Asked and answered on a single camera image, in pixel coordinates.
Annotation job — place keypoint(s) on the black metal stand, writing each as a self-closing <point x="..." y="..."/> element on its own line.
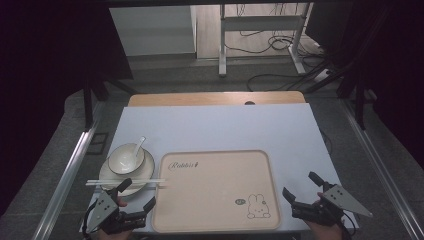
<point x="87" y="106"/>
<point x="360" y="103"/>

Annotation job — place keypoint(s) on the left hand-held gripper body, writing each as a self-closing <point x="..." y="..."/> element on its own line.
<point x="105" y="206"/>

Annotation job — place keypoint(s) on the wooden table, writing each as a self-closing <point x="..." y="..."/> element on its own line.
<point x="200" y="99"/>

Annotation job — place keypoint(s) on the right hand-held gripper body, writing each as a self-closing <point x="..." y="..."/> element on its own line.
<point x="343" y="200"/>

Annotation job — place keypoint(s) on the grey panel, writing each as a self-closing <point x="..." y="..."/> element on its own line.
<point x="151" y="30"/>

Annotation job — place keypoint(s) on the white plate with dark rim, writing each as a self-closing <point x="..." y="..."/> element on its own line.
<point x="147" y="167"/>

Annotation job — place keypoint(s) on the white chopstick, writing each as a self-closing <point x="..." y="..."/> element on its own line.
<point x="100" y="184"/>
<point x="146" y="180"/>

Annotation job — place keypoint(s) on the aluminium rail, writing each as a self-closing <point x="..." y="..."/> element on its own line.
<point x="66" y="180"/>
<point x="383" y="166"/>

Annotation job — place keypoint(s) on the person's right hand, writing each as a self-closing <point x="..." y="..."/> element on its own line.
<point x="328" y="233"/>

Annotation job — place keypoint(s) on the beige tray with rabbit print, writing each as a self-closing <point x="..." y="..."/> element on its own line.
<point x="213" y="193"/>

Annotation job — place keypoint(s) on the black floor grate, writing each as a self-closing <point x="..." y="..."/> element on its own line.
<point x="97" y="143"/>

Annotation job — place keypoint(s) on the person's left hand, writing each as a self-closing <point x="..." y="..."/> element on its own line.
<point x="115" y="236"/>

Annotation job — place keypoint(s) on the black curtain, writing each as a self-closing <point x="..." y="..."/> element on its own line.
<point x="40" y="83"/>
<point x="400" y="66"/>

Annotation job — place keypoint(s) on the white ceramic spoon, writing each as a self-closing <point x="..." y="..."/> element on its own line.
<point x="139" y="143"/>

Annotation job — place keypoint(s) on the white power strip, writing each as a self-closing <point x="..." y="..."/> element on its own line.
<point x="322" y="75"/>

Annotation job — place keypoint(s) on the white metal desk frame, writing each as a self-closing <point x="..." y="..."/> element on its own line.
<point x="260" y="23"/>

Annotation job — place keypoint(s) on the white bowl with dark rim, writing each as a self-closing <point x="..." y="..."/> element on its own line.
<point x="119" y="164"/>

